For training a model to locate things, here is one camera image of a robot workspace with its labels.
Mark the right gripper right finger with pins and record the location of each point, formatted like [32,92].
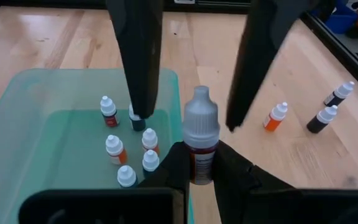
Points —
[232,174]

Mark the small orange food coloring bottle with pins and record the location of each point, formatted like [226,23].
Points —
[115,149]
[150,140]
[275,116]

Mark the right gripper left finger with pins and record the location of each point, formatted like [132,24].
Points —
[176,168]

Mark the teal translucent plastic bin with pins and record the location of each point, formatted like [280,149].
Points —
[42,140]

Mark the blue plastic tote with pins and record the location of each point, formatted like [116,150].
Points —
[340,20]

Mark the small red food coloring bottle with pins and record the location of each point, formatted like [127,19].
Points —
[108,110]
[201,124]

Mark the black aluminium table frame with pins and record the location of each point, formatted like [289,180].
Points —
[343,54]

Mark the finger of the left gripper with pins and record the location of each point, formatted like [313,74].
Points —
[256,53]
[138,56]

